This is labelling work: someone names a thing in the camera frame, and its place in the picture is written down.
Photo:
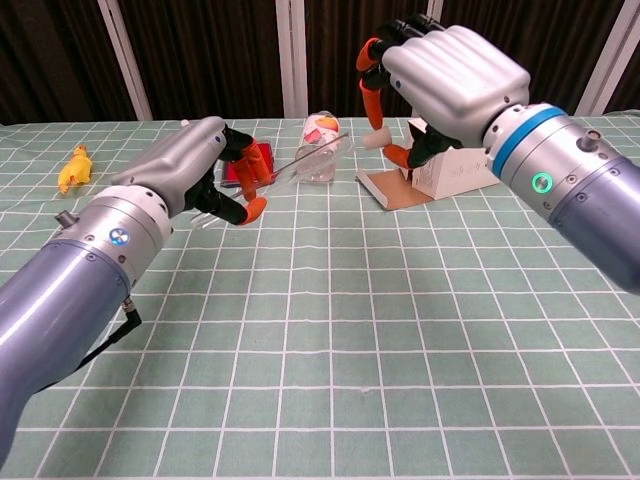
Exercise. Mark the dark pleated curtain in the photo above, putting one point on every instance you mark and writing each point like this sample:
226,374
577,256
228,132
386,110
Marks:
210,50

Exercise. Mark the red ink pad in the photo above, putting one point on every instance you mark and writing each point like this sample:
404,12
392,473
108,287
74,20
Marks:
265,157

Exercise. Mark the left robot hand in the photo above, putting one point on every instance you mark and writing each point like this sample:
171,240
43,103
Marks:
175,160

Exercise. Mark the white stopper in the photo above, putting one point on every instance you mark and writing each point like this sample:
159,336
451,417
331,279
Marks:
377,139

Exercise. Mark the clear plastic bottle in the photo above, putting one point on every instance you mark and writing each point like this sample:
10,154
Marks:
325,125

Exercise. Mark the white metal frame post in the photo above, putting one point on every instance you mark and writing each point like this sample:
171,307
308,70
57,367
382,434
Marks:
436,10
291,60
607,60
125,65

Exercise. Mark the white cardboard box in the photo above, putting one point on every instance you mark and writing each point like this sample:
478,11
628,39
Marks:
400,192

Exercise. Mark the green checked tablecloth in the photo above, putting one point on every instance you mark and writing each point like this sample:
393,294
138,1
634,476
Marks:
320,375

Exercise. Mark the yellow rubber chicken toy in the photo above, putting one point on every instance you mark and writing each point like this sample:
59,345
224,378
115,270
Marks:
75,170

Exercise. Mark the glass test tube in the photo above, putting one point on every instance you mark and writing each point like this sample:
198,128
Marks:
320,154

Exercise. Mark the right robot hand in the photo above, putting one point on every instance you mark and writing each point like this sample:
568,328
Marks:
450,75

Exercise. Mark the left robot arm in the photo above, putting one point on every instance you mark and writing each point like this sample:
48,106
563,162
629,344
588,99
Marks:
60,290

